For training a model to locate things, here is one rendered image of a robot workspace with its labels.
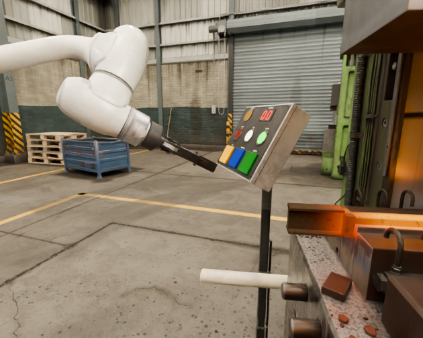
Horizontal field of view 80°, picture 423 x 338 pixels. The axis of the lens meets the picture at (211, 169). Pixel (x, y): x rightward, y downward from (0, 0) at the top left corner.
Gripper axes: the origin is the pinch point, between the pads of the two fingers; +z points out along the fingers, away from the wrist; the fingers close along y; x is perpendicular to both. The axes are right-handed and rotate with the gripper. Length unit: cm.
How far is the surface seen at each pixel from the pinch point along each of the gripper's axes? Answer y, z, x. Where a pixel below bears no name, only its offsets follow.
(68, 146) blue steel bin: -512, -53, -122
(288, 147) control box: 5.8, 20.1, 16.7
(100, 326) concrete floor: -58, 17, -112
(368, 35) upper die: 42, -6, 29
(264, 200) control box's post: -7.5, 33.4, -3.1
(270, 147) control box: 5.3, 14.5, 13.6
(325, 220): 43.0, 3.0, 2.7
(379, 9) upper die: 43, -9, 30
